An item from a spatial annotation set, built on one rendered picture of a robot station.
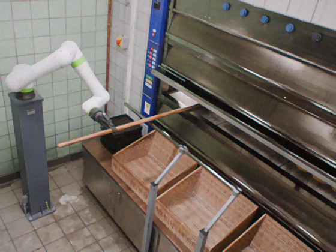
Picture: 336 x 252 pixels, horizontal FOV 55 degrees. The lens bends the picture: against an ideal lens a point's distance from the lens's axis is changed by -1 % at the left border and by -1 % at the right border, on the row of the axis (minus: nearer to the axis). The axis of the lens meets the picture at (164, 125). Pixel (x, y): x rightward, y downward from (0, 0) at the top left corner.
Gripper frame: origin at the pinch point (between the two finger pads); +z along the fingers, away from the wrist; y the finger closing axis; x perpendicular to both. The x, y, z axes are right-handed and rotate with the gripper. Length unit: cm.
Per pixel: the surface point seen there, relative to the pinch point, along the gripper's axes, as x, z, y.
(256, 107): -68, 62, -32
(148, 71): -65, -49, -13
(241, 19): -70, 32, -80
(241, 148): -68, 59, 2
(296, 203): -70, 108, 15
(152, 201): -9, 41, 38
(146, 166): -46, -13, 60
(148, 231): -9, 41, 69
